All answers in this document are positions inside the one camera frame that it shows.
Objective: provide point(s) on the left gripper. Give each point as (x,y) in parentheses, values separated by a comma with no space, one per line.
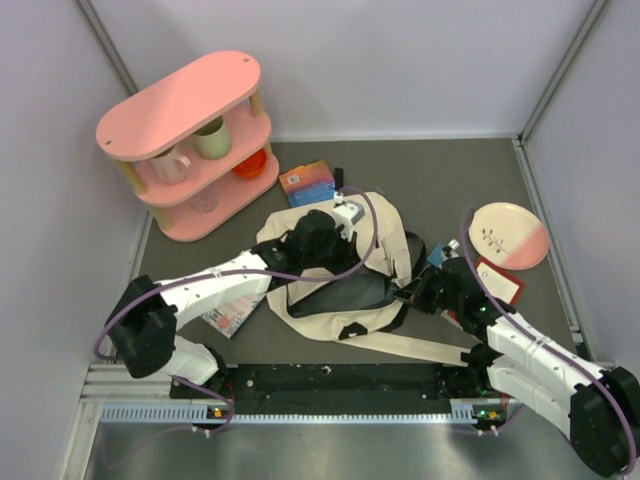
(348,253)

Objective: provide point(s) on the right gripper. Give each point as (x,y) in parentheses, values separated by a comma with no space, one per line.
(416,290)

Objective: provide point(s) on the cream canvas backpack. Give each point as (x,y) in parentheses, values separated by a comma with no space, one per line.
(361,310)

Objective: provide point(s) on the red cream book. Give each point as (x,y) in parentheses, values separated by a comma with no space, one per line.
(499,282)

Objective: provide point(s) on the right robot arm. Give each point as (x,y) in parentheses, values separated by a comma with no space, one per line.
(596,409)

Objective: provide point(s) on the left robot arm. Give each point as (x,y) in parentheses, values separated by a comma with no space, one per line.
(143,326)

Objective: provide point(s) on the blue wallet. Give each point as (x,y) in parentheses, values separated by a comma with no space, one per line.
(439,255)

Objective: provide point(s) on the blue orange book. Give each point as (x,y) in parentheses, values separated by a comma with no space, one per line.
(308,184)

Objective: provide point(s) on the orange bowl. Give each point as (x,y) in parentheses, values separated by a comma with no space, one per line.
(253,166)

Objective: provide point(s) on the pink cream plate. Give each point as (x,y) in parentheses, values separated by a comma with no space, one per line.
(509,236)

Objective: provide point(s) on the clear glass cup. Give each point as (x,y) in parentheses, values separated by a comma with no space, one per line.
(205,201)

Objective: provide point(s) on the floral cover book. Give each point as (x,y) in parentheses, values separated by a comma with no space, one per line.
(229,318)

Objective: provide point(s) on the green mug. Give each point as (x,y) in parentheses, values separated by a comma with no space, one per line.
(213,140)

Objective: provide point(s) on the pink three-tier shelf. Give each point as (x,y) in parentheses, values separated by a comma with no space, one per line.
(168,113)

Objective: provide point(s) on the pink mug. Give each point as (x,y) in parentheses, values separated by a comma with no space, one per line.
(171,166)

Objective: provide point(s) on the grey cable duct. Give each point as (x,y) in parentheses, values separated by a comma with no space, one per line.
(201,414)

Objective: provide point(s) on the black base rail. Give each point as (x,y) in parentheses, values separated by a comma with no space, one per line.
(335,389)

